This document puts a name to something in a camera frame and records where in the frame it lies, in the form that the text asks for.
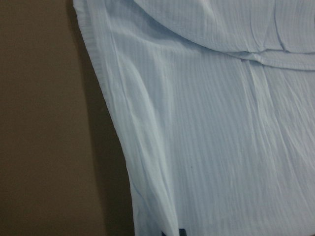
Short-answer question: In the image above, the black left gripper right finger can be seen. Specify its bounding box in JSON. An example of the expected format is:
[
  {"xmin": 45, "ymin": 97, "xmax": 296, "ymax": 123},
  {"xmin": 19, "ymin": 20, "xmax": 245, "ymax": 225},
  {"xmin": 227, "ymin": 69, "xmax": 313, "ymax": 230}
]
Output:
[{"xmin": 179, "ymin": 229, "xmax": 187, "ymax": 236}]

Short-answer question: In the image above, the light blue button shirt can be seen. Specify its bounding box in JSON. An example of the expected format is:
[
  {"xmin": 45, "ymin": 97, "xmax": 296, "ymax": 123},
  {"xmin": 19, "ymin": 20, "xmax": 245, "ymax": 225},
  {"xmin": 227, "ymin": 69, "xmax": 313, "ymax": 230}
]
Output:
[{"xmin": 73, "ymin": 0, "xmax": 315, "ymax": 236}]

